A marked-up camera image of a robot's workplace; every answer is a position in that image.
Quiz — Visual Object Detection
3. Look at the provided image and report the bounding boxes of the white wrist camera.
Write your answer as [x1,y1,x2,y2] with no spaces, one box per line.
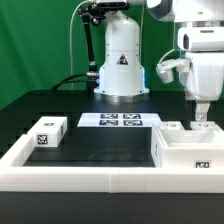
[156,58,190,84]

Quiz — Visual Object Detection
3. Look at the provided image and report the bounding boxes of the white cabinet body box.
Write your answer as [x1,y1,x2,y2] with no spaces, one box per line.
[151,126,224,168]

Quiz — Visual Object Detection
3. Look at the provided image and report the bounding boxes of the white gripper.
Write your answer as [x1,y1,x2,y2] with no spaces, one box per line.
[177,27,224,121]

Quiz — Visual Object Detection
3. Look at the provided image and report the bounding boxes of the white marker base sheet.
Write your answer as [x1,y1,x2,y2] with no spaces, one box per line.
[78,113,161,128]

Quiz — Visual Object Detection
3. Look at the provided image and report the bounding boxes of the white cabinet top block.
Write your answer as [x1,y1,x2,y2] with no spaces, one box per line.
[28,116,67,147]

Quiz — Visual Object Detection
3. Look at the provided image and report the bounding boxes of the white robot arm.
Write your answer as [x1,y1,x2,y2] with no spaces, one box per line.
[94,0,224,122]

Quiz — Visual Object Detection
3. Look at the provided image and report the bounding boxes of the black cable bundle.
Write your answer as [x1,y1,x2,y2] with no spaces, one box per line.
[50,73,100,92]

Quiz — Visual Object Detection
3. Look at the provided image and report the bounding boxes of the white cable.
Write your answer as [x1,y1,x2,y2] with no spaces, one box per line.
[68,0,94,91]

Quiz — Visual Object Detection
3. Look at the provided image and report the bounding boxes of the white U-shaped fence frame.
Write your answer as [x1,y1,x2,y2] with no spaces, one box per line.
[0,134,224,193]

